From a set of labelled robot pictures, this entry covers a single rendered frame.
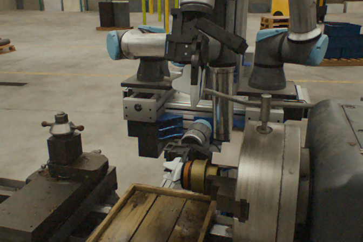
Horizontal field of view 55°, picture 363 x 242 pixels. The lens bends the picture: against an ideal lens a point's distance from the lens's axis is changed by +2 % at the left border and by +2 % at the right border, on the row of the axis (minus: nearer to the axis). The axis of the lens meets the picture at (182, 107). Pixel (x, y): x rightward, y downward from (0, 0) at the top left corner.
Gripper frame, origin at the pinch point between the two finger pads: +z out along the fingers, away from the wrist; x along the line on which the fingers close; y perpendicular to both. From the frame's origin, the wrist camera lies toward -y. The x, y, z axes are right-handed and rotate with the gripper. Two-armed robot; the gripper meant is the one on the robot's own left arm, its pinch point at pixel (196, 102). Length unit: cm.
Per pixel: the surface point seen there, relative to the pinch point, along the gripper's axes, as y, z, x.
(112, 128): 165, 38, -289
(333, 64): -116, -106, -687
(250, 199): -13.1, 18.8, -0.8
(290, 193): -20.7, 16.2, -1.0
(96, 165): 35.9, 22.3, -24.8
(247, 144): -11.1, 8.0, -5.0
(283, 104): -17.9, -1.5, -6.7
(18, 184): 73, 36, -36
